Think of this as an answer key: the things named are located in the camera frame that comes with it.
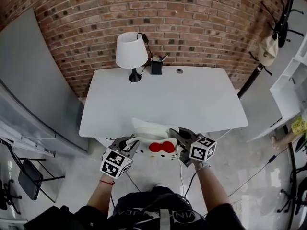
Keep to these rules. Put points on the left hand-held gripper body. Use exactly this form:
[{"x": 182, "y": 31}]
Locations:
[{"x": 117, "y": 160}]

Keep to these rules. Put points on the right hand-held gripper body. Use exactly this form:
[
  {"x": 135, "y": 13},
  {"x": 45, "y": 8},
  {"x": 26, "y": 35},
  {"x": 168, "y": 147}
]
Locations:
[{"x": 199, "y": 147}]

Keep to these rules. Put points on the white cat-face backpack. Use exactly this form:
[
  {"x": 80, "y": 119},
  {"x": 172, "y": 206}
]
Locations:
[{"x": 157, "y": 140}]

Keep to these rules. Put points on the person's left forearm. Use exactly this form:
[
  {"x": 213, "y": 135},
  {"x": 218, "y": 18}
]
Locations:
[{"x": 102, "y": 193}]

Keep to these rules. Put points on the person's right forearm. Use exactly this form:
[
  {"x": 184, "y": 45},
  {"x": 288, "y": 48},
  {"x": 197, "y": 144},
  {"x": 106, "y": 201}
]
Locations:
[{"x": 212, "y": 188}]

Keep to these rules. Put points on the white wristband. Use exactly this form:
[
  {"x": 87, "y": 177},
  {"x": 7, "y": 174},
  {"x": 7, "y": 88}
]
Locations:
[{"x": 202, "y": 165}]

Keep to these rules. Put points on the white table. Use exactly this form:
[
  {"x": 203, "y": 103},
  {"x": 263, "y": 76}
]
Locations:
[{"x": 163, "y": 99}]

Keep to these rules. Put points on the person's dark shirt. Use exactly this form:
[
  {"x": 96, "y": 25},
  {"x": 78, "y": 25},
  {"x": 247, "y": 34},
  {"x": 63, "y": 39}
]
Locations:
[{"x": 153, "y": 212}]

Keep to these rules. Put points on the black folding chair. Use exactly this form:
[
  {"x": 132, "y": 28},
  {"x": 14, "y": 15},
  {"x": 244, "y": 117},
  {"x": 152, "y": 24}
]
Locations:
[{"x": 30, "y": 174}]

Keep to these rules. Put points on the black pen holder box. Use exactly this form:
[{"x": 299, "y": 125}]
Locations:
[{"x": 156, "y": 67}]

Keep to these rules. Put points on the white shelf unit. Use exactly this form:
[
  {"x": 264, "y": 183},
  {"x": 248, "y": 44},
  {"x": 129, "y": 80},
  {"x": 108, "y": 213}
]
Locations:
[{"x": 285, "y": 90}]

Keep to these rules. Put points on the black office chair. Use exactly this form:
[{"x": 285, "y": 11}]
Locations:
[{"x": 296, "y": 190}]

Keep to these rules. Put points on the white shade table lamp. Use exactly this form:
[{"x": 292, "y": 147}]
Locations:
[{"x": 130, "y": 51}]

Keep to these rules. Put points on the grey leaning board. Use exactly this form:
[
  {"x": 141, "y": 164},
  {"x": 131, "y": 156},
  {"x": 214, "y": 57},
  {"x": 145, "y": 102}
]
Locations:
[{"x": 36, "y": 85}]

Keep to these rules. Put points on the black wheeled chair base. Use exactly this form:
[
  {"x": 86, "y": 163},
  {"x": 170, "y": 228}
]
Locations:
[{"x": 8, "y": 195}]

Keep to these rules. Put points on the beige baseball cap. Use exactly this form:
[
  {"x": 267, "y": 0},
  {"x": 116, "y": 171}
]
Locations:
[{"x": 268, "y": 51}]

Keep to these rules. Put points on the black coat rack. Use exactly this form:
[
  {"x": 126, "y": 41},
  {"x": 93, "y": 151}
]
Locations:
[{"x": 273, "y": 39}]

